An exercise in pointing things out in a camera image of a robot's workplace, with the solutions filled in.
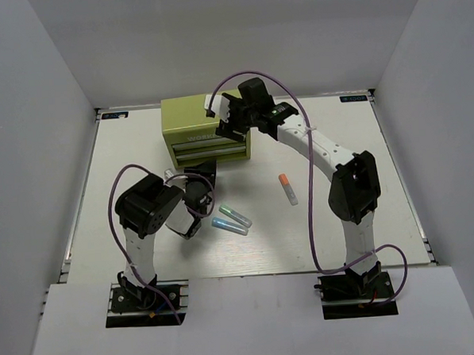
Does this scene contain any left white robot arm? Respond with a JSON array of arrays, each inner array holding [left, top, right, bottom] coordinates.
[[108, 160, 218, 309]]

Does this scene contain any orange cap highlighter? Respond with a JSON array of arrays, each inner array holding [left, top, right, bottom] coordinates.
[[278, 173, 298, 206]]

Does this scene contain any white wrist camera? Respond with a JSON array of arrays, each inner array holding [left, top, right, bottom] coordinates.
[[204, 95, 230, 122], [164, 168, 186, 188]]

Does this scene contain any blue corner label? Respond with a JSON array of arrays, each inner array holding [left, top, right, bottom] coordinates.
[[339, 95, 368, 102], [101, 111, 129, 120]]

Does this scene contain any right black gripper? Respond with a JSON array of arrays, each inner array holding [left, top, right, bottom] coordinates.
[[214, 93, 260, 145]]

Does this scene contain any purple cable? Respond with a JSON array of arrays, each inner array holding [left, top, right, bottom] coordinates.
[[210, 62, 410, 315], [105, 159, 224, 328]]

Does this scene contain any right blue corner label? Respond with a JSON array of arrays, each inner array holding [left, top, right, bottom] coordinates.
[[339, 95, 368, 102]]

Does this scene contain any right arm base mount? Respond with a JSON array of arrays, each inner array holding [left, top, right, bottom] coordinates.
[[314, 272, 399, 320]]

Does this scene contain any left blue corner label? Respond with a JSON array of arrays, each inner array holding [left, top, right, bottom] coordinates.
[[101, 111, 129, 120]]

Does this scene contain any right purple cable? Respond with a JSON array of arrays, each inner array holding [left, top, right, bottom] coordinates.
[[210, 62, 410, 315]]

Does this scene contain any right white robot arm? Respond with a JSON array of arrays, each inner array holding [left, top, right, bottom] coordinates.
[[204, 77, 381, 298]]

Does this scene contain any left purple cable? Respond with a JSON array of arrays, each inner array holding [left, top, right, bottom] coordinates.
[[105, 159, 224, 328]]

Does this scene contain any green cap highlighter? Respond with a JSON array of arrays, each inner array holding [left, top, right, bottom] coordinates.
[[218, 204, 252, 229]]

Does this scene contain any green metal drawer chest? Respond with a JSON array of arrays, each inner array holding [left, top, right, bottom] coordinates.
[[160, 94, 251, 168]]

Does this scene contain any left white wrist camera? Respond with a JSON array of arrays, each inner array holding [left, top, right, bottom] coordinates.
[[164, 168, 186, 188]]

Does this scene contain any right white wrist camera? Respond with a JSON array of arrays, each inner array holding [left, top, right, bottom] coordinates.
[[204, 95, 230, 122]]

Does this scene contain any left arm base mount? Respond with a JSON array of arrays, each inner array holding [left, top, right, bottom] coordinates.
[[106, 281, 189, 328]]

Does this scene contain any blue cap highlighter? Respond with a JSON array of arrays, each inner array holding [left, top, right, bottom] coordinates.
[[211, 217, 249, 236]]

